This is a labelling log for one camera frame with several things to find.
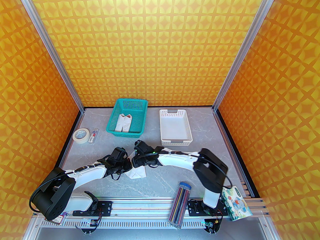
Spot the white paper napkin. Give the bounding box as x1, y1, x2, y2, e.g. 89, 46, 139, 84
125, 166, 147, 179

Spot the white plastic basket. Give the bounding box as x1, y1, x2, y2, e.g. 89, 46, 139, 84
159, 108, 193, 146

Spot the folded white napkin bundle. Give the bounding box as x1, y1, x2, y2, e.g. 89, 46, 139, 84
122, 113, 132, 132
114, 114, 125, 132

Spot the cream masking tape roll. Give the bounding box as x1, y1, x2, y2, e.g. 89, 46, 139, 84
73, 128, 90, 145

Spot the teal plastic mesh basket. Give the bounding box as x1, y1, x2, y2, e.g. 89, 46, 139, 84
105, 98, 149, 137

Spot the small clear plastic box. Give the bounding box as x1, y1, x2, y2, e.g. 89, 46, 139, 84
88, 128, 99, 144

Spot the clear case of coloured pencils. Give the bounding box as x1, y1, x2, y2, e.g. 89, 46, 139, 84
168, 181, 192, 229

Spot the small electronics board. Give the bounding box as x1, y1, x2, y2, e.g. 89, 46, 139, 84
203, 219, 222, 235
79, 219, 100, 235

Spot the white box of coloured markers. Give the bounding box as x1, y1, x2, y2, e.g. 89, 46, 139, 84
45, 213, 66, 226

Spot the patterned tissue pack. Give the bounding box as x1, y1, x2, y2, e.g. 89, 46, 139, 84
221, 186, 253, 221

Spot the aluminium mounting rail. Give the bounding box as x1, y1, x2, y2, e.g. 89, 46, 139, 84
35, 197, 269, 219

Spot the white slotted cable duct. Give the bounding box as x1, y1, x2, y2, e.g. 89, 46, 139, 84
40, 218, 267, 229

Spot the aluminium frame post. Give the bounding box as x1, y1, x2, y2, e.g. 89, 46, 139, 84
212, 0, 282, 112
12, 0, 85, 112

